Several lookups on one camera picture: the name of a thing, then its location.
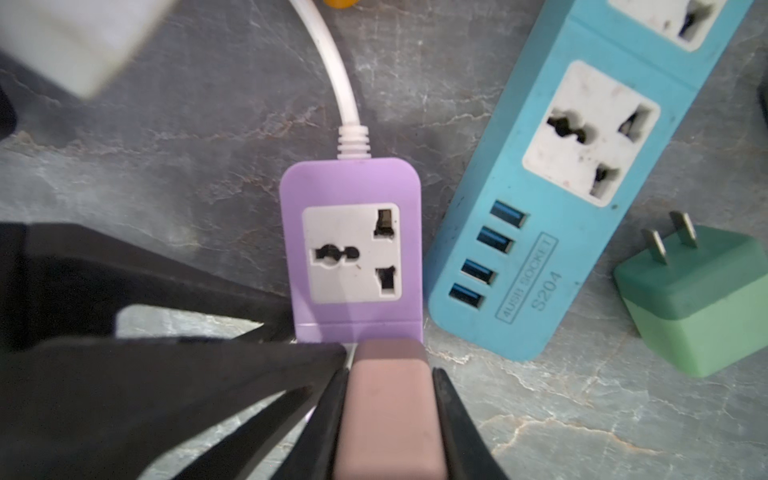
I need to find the pink plug purple strip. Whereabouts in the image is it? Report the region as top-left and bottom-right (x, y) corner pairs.
(333, 339), (448, 479)

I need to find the orange power strip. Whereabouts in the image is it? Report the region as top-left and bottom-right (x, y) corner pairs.
(323, 0), (359, 9)

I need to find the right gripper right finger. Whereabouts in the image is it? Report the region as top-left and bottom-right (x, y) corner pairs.
(432, 368), (508, 480)

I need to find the green plug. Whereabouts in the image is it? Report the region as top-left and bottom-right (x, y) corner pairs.
(613, 211), (767, 378)

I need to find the purple power strip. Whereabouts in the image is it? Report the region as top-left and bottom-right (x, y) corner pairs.
(279, 158), (424, 343)

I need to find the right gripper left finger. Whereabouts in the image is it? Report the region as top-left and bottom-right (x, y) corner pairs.
(271, 368), (349, 480)

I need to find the teal power strip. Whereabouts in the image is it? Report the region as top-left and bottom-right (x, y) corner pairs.
(424, 0), (751, 361)

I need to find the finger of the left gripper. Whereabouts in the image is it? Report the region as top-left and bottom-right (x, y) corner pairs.
(1, 337), (346, 479)
(1, 222), (294, 351)

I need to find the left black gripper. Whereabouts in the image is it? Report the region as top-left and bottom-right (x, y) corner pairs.
(1, 0), (175, 99)

